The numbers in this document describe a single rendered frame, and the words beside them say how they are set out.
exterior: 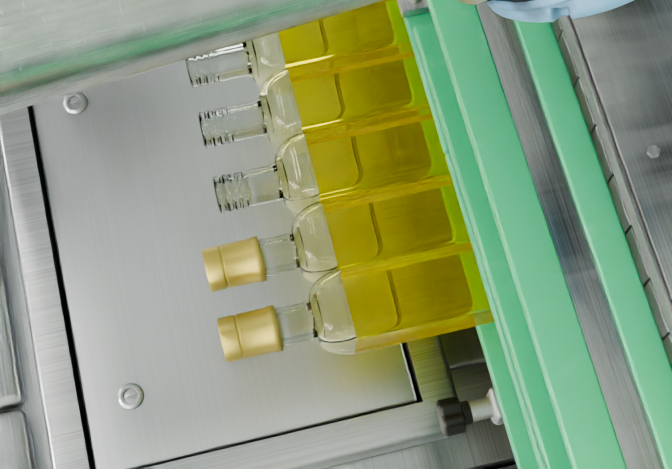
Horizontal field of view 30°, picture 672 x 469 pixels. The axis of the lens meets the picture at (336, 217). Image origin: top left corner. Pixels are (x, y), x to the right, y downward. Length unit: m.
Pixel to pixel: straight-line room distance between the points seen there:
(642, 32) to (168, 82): 0.47
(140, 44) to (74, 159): 0.59
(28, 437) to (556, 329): 0.48
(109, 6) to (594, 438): 0.42
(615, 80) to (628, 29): 0.04
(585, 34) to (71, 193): 0.49
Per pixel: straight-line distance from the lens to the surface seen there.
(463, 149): 0.94
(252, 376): 1.07
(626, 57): 0.89
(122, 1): 0.56
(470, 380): 1.11
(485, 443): 1.09
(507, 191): 0.85
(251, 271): 0.95
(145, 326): 1.09
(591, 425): 0.81
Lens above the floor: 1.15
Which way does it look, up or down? 6 degrees down
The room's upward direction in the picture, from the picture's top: 103 degrees counter-clockwise
